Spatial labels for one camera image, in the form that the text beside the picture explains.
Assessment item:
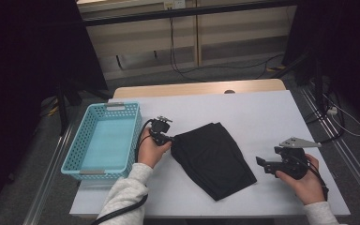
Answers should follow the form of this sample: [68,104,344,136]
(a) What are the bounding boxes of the black cable bundle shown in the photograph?
[304,78,346,145]

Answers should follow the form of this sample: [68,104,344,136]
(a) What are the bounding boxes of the white cable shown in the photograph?
[322,93,360,138]

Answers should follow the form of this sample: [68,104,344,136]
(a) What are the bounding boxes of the light blue plastic basket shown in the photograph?
[60,101,143,182]

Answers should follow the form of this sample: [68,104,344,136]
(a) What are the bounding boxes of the aluminium floor rail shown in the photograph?
[22,123,76,225]
[299,83,360,204]

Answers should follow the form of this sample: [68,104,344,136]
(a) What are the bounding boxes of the beige cabinet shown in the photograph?
[76,0,298,81]

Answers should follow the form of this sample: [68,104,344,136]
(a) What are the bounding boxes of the black hanging cable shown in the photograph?
[168,17,205,83]

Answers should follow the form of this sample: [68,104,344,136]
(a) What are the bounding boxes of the yellow cable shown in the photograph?
[45,97,60,117]

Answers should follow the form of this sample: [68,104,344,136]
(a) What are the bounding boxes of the black floor cable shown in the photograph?
[179,53,285,79]

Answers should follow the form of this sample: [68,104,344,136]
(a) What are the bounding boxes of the white wall socket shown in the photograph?
[163,0,186,10]

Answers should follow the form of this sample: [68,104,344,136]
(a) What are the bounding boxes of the black stand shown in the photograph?
[271,50,326,111]
[55,78,112,137]

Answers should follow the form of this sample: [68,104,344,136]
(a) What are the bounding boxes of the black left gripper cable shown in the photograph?
[90,118,155,225]

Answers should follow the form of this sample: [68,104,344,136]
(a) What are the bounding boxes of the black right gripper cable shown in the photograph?
[301,155,330,202]

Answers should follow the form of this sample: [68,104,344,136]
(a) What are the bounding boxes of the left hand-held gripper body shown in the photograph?
[149,115,173,147]

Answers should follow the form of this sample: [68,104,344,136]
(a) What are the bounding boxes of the black horizontal bar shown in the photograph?
[82,0,298,27]

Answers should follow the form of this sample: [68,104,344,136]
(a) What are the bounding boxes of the person's left hand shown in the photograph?
[137,134,173,170]

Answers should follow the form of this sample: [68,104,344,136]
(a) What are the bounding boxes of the person's right hand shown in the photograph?
[275,153,327,206]

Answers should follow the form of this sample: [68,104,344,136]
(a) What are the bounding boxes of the black curtain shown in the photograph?
[282,0,360,132]
[0,0,109,219]

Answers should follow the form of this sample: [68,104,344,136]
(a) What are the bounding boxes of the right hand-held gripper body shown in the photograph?
[264,136,323,181]

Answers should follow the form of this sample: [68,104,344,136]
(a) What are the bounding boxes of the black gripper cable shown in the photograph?
[301,155,330,202]
[90,118,155,225]

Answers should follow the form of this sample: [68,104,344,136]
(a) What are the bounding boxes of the black pants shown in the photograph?
[170,121,258,202]

